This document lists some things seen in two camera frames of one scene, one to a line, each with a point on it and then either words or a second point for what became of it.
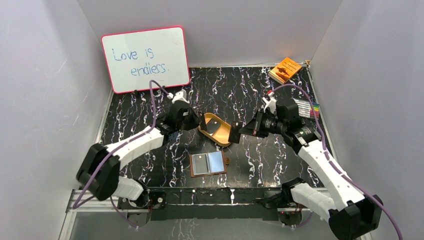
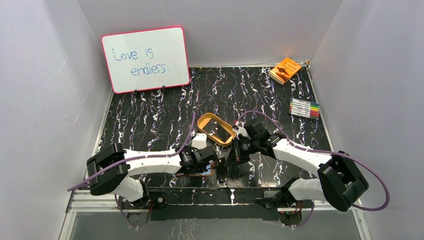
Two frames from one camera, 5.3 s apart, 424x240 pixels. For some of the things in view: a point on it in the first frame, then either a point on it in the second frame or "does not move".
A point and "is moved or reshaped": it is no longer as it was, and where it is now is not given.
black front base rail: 215,204 does not move
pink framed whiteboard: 134,58 does not move
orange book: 283,70 does not move
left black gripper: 191,117 → 212,157
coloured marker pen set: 305,110 does not move
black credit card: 235,135 is moved or reshaped
